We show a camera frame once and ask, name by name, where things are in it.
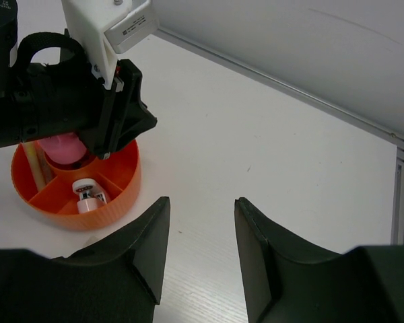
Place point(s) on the orange round divided container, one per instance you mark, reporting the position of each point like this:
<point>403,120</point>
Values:
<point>119,175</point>

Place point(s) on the pink capped clear tube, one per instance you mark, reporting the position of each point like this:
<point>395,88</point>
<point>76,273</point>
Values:
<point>63,149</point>

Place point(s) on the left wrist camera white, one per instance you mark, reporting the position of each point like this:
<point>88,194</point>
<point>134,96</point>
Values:
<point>106,29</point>

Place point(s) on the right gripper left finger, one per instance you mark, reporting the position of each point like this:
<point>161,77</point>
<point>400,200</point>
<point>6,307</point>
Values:
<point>117,279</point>

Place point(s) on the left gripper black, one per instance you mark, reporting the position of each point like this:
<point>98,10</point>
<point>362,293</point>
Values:
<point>122,117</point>

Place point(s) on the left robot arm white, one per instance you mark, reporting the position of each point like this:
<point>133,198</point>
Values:
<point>74,82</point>

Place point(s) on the yellow thin pen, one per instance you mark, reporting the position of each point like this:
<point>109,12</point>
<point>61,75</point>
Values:
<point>34,164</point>

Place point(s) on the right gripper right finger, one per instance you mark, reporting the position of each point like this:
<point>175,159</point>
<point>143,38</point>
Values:
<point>289,279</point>

